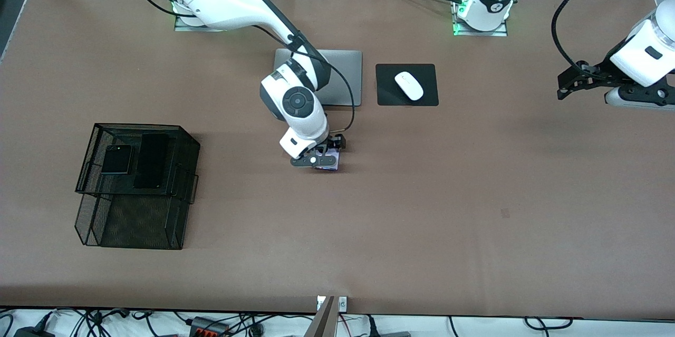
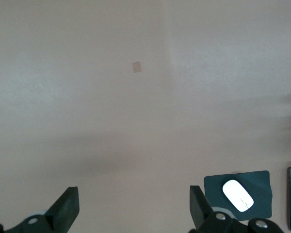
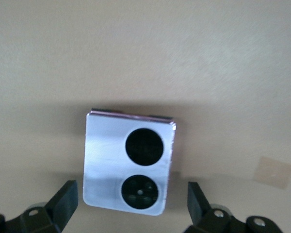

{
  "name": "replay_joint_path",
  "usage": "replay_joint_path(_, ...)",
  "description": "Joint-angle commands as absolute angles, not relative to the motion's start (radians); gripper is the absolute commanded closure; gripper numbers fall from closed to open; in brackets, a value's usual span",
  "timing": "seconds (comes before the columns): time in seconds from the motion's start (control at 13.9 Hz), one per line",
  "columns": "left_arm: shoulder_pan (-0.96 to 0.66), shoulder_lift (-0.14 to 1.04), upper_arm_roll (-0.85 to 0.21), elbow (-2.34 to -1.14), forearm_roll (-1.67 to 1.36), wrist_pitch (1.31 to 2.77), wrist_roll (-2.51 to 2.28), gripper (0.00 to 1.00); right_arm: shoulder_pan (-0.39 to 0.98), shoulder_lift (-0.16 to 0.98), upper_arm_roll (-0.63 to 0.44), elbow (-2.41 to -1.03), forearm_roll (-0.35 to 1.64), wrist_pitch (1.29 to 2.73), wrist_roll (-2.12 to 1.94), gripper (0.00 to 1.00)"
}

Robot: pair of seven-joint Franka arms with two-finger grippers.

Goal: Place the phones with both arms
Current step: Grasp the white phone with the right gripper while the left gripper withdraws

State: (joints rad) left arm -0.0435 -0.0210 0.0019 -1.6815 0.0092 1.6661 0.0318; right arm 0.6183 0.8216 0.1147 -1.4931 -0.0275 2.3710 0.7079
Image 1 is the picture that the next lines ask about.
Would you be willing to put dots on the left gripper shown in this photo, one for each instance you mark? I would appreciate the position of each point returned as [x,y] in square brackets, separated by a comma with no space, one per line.
[600,72]

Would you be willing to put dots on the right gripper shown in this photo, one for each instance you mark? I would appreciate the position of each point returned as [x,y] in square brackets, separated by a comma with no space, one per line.
[333,143]

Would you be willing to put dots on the lilac flip phone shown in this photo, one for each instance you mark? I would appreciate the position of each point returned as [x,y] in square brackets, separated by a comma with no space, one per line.
[331,169]

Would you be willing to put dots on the black slab smartphone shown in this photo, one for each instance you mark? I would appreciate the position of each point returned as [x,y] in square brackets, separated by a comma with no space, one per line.
[152,160]

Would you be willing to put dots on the black flip phone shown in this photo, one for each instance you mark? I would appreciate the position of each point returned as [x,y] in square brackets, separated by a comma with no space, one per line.
[116,160]

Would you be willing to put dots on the silver closed laptop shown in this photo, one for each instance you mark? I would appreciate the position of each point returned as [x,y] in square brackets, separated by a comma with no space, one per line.
[348,78]

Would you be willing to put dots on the black mouse pad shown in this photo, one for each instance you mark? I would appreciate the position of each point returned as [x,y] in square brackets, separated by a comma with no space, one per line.
[387,94]

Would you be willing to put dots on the white computer mouse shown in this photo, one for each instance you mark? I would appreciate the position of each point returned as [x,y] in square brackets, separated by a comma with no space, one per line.
[409,85]

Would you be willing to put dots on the black mesh stacked tray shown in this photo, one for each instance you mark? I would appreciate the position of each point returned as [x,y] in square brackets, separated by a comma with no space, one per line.
[153,215]

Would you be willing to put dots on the black orange power adapter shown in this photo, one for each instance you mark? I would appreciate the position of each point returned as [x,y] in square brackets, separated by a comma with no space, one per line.
[208,329]

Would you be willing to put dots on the black plastic box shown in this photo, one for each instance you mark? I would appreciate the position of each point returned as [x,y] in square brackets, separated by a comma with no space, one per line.
[31,333]

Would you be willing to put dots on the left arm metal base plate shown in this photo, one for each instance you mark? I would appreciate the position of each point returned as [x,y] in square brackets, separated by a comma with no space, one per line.
[480,33]

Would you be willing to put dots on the white metal bracket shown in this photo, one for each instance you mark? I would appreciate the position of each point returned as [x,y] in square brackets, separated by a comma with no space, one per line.
[343,304]

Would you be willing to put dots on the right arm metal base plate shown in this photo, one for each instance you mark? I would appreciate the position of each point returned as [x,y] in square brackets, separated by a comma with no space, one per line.
[211,27]

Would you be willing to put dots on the grey metal post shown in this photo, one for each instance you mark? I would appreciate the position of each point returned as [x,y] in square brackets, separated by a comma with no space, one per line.
[322,324]

